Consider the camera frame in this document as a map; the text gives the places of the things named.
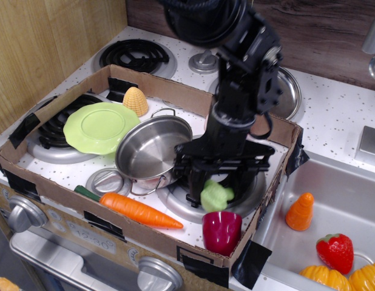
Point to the green toy broccoli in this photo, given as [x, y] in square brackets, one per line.
[214, 197]

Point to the orange toy pumpkin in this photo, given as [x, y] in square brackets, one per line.
[364, 278]
[327, 277]

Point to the yellow toy corn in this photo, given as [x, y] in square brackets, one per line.
[135, 100]

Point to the orange toy pumpkin left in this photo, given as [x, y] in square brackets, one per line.
[327, 277]

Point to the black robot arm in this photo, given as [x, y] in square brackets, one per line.
[249, 54]

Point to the black burner coil front left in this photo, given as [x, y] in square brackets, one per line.
[51, 133]

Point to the light green plastic plate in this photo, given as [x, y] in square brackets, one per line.
[98, 128]

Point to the red toy strawberry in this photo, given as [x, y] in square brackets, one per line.
[337, 252]

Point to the orange object bottom left corner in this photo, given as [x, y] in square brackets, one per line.
[7, 285]

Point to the grey front knob right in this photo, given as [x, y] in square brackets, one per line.
[155, 274]

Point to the brown cardboard fence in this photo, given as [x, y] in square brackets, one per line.
[285, 133]

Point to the grey round knob in fence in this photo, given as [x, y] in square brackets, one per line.
[105, 181]

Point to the grey stove top knob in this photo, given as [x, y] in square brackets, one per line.
[204, 63]

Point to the grey front knob left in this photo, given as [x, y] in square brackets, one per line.
[25, 214]

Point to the black burner coil front right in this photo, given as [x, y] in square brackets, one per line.
[182, 189]

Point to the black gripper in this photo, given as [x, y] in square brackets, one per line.
[223, 148]

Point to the dark red plastic cup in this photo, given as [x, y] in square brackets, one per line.
[221, 232]

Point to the small orange toy carrot top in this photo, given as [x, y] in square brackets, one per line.
[300, 214]

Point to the stainless steel pot lid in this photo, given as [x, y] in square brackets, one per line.
[291, 98]

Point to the white pink toy soap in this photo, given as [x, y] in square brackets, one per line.
[206, 122]

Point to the silver oven door handle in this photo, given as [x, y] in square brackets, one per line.
[71, 264]

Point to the orange toy pumpkin right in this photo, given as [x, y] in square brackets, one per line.
[364, 278]

